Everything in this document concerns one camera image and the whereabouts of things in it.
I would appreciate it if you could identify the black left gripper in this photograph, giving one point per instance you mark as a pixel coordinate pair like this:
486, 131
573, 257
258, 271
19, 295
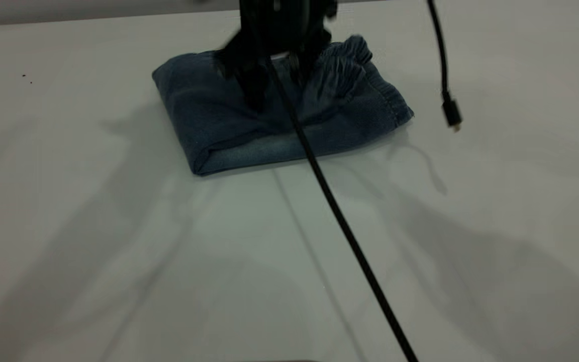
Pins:
284, 22

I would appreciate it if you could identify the blue denim shorts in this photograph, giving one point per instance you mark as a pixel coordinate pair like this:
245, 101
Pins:
219, 115

